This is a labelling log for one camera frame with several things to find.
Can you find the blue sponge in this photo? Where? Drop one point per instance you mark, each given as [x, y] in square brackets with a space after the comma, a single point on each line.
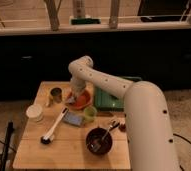
[73, 119]

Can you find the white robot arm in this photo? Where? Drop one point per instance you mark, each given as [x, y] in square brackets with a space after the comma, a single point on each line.
[148, 125]

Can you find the green cup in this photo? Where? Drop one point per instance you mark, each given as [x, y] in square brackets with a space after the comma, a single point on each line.
[90, 113]

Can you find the metal cup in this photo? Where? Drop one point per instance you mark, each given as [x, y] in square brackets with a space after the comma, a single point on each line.
[56, 94]

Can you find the black stand pole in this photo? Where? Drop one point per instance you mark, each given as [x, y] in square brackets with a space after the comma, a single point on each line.
[6, 146]

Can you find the white round container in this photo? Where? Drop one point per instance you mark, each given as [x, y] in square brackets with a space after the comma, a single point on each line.
[35, 112]

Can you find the small wiping towel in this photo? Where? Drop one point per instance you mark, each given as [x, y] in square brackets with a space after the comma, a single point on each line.
[71, 100]

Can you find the white dish brush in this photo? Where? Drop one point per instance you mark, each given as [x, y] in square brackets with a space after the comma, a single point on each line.
[46, 138]

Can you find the metal fork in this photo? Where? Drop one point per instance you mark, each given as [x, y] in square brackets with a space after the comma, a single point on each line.
[104, 136]

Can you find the red bowl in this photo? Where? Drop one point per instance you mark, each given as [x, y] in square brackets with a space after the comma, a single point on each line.
[82, 101]

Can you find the dark brown bowl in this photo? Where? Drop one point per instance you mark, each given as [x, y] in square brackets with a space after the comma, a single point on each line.
[99, 141]

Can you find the brown food pile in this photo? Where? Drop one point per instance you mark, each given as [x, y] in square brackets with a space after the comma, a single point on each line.
[122, 127]

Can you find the green tray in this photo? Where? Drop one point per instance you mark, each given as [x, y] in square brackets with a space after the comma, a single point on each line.
[105, 100]

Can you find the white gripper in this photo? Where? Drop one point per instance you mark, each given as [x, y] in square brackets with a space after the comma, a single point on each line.
[77, 86]

